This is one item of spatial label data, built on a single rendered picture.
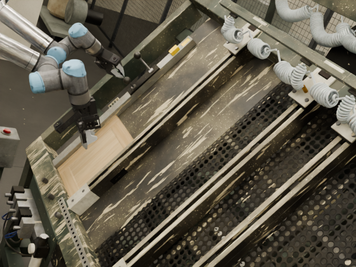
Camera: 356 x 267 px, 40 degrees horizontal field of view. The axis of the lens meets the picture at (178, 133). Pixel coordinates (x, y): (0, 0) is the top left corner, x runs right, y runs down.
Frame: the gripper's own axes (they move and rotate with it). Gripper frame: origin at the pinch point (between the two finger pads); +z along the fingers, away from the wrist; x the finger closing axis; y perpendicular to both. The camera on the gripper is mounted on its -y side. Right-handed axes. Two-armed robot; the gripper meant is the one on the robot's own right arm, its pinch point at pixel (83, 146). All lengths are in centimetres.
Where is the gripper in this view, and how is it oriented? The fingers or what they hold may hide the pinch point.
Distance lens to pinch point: 192.5
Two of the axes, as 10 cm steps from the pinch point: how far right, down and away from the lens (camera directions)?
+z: 0.6, 8.2, 5.7
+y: 9.1, -2.7, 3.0
